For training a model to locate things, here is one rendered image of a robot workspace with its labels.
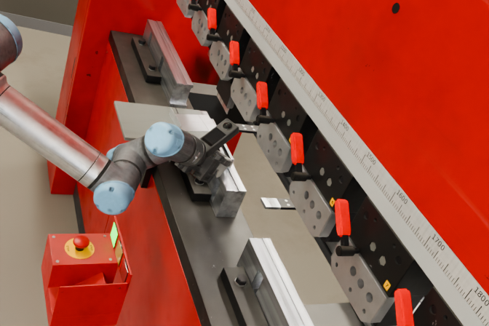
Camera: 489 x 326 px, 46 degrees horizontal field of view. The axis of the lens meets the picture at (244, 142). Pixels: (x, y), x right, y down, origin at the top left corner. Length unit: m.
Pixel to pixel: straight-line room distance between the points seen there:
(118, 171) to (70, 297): 0.34
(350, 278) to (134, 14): 1.64
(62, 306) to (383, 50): 0.91
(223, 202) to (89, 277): 0.39
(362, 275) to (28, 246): 1.82
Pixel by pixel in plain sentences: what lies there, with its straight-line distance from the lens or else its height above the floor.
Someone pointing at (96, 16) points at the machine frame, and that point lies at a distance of 2.39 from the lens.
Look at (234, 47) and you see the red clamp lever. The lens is 1.45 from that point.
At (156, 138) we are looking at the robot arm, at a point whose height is 1.16.
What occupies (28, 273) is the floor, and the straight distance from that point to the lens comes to 2.50.
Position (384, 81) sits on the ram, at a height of 1.51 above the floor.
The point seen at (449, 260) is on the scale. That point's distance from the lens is 0.88.
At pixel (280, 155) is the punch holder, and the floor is 1.21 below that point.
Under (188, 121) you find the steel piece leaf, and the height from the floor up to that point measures 1.00.
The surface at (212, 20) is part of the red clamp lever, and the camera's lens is 1.61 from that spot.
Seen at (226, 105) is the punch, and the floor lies 1.11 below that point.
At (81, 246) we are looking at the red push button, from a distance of 1.48.
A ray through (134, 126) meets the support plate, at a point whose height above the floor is 1.00.
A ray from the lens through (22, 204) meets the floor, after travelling 2.79.
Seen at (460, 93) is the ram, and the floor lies 1.58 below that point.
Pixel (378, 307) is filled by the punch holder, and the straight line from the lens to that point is 0.99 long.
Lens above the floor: 1.83
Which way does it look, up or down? 30 degrees down
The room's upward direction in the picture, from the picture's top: 22 degrees clockwise
